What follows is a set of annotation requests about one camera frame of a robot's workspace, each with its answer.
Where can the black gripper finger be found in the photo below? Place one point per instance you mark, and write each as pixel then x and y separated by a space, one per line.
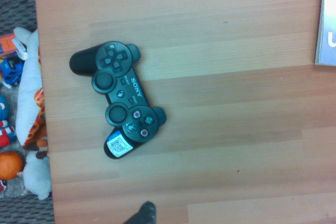
pixel 145 214

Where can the black Sony gamepad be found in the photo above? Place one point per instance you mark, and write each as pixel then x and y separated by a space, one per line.
pixel 118 90

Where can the small white plush animal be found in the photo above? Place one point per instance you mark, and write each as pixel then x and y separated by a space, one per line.
pixel 36 179

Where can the brown plush toy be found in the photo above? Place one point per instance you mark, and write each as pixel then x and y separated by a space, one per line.
pixel 42 146

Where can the orange patterned plush toy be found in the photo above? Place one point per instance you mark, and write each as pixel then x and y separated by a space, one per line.
pixel 40 121

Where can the orange ball toy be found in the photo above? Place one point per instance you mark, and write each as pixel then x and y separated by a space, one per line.
pixel 10 165

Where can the Captain America plush figure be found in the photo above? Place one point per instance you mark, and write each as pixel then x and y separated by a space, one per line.
pixel 5 127

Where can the white plush toy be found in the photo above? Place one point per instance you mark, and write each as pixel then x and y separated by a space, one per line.
pixel 29 90

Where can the blue toy car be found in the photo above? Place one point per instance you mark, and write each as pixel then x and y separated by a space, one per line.
pixel 11 69

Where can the orange toy card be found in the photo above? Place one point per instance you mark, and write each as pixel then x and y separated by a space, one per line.
pixel 6 44

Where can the magazine with landscape cover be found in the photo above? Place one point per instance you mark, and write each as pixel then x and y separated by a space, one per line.
pixel 328 11

